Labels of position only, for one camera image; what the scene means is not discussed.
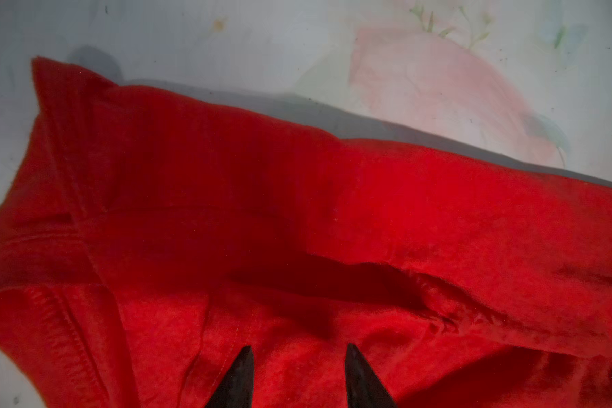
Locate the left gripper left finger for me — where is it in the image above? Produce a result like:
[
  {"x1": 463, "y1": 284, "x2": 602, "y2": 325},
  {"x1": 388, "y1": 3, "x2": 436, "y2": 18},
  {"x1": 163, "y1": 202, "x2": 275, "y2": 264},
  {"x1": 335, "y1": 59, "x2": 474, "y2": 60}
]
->
[{"x1": 205, "y1": 345, "x2": 255, "y2": 408}]

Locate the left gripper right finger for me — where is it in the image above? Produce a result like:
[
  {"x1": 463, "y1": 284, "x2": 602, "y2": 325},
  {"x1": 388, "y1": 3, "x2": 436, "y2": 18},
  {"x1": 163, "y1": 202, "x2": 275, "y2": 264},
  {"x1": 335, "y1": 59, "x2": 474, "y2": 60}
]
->
[{"x1": 344, "y1": 343, "x2": 397, "y2": 408}]

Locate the red t-shirt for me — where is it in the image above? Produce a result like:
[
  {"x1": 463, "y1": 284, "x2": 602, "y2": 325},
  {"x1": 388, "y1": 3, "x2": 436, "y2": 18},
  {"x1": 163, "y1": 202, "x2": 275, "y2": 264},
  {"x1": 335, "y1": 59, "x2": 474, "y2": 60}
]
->
[{"x1": 0, "y1": 58, "x2": 612, "y2": 407}]

